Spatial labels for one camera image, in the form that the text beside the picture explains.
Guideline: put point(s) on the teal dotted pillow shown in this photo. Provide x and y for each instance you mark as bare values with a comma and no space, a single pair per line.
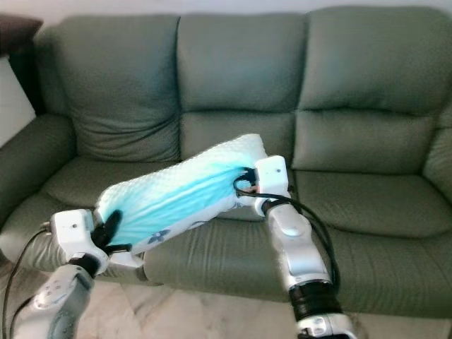
180,194

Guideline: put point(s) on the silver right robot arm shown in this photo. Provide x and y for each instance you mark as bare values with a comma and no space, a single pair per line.
296,247

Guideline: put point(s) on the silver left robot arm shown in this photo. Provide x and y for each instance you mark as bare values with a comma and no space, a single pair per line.
53,304

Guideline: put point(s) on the green leather sofa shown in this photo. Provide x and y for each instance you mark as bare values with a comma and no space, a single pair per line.
240,85

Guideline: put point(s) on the white plastic storage box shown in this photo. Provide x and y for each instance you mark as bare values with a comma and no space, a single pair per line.
14,106

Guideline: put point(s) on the dark brown cushion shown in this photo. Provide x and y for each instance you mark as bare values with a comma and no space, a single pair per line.
18,35

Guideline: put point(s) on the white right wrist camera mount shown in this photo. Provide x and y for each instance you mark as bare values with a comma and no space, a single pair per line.
274,176

